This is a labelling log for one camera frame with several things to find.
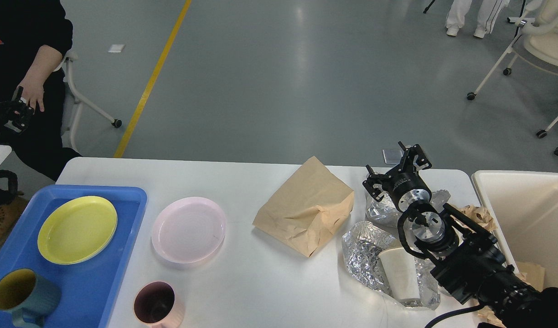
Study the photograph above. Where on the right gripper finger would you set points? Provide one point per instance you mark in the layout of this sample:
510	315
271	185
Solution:
374	184
413	159

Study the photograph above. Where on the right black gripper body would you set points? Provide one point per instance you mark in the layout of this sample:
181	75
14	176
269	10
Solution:
406	188

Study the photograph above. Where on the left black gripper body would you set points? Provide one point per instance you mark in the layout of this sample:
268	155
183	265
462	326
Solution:
15	115

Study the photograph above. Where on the pink plate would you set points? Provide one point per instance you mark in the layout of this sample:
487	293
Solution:
189	230

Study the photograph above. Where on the pink mug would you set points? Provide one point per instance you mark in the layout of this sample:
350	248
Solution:
157	305

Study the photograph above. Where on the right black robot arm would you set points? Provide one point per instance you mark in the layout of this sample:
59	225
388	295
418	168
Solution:
466	261

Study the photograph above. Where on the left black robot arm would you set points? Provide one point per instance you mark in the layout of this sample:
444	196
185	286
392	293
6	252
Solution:
8	195

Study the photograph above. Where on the seated person's hand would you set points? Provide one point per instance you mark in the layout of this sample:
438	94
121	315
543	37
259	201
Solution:
32	86

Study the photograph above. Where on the grey floor plate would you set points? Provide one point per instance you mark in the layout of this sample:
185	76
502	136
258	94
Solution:
392	156

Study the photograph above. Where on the crumpled foil upper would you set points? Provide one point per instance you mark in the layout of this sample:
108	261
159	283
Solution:
381	210

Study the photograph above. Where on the crumpled foil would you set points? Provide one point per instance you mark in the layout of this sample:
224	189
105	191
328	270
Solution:
362	245
381	210

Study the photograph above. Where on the white chair left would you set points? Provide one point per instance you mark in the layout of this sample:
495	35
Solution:
75	102

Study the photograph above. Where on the crumpled foil lower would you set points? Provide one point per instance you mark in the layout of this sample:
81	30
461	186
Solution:
362	245

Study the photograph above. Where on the brown paper bag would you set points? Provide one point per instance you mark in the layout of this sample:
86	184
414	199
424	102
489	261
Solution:
308	209

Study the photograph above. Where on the seated person in black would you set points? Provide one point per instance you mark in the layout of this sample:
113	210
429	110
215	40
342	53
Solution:
35	35

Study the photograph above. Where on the white paper cup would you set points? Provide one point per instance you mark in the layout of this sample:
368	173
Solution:
400	269

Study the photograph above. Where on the crumpled brown paper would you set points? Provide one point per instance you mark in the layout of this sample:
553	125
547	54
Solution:
481	216

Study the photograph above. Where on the cream plastic bin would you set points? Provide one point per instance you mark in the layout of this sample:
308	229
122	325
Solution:
525	206

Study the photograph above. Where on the yellow plate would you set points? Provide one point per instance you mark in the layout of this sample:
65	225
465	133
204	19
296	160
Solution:
77	230

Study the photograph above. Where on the teal mug yellow inside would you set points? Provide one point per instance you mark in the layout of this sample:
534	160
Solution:
28	297

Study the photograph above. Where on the cream office chair right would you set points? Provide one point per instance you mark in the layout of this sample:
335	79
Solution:
536	42

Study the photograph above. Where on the blue plastic tray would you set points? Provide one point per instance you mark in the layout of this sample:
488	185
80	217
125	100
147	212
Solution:
89	289

